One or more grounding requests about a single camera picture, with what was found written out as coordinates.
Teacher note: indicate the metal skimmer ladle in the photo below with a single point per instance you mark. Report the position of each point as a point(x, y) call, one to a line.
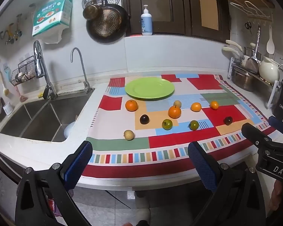
point(253, 62)

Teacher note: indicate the colourful patterned tablecloth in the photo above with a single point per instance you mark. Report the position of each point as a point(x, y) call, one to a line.
point(179, 141)

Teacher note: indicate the green plate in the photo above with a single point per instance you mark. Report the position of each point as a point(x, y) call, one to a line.
point(149, 88)

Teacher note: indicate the yellow wall valves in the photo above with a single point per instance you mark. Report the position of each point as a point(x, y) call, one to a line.
point(10, 34)

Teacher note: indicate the dish brush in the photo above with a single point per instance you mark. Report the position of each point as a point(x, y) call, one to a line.
point(5, 88)

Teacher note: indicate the dark plum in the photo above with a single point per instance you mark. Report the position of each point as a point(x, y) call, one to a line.
point(228, 120)
point(144, 119)

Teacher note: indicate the white ceramic jug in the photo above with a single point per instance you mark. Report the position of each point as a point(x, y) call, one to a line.
point(268, 70)

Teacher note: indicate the green tomato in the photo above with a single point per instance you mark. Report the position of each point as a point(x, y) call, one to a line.
point(193, 125)
point(167, 124)

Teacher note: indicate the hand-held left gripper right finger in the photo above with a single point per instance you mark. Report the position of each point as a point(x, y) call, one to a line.
point(202, 167)

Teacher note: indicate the dark wooden window frame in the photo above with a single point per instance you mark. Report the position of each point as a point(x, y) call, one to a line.
point(179, 31)

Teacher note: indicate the white cup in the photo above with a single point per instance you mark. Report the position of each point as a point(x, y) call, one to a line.
point(7, 108)

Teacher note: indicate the pull-down chrome faucet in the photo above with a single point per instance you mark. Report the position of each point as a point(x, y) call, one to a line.
point(40, 68)

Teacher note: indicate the white rice spoon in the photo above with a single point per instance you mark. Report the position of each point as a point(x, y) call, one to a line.
point(270, 43)

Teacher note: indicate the yellowish round fruit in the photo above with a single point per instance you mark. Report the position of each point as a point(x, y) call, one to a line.
point(177, 103)
point(129, 135)

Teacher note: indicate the dark frying pan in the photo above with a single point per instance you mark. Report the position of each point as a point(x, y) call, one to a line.
point(107, 23)

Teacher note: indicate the white pump soap bottle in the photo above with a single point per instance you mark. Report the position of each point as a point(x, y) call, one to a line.
point(146, 22)

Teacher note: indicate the stainless steel sink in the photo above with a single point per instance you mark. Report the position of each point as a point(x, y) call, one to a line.
point(44, 120)

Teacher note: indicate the stainless steel pot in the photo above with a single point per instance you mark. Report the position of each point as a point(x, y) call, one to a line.
point(244, 81)

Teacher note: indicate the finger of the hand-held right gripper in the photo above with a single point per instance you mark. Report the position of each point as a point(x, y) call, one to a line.
point(254, 134)
point(280, 125)

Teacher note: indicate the large orange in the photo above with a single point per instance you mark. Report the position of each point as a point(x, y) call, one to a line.
point(131, 105)

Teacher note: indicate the green white tissue pack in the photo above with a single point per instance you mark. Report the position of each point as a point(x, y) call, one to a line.
point(52, 16)

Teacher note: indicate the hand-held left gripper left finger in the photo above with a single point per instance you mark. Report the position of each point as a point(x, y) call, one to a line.
point(78, 167)

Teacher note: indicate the brown cardboard piece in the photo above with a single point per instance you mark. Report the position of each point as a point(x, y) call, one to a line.
point(208, 4)

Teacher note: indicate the person's right hand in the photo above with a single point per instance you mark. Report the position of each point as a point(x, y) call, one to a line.
point(276, 195)

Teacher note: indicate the small copper pot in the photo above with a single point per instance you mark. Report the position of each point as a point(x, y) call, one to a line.
point(92, 11)

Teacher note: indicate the orange with stem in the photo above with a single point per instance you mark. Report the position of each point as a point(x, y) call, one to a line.
point(174, 112)

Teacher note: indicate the white bowl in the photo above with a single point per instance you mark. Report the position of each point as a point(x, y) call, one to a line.
point(69, 130)

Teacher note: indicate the small orange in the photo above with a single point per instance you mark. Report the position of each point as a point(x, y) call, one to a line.
point(214, 105)
point(196, 107)

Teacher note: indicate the gooseneck chrome faucet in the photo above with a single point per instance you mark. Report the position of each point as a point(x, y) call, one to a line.
point(83, 71)

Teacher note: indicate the black scissors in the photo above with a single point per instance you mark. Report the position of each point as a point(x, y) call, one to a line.
point(248, 26)

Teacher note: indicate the steel dish rack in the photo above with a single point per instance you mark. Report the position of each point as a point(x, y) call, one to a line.
point(265, 87)

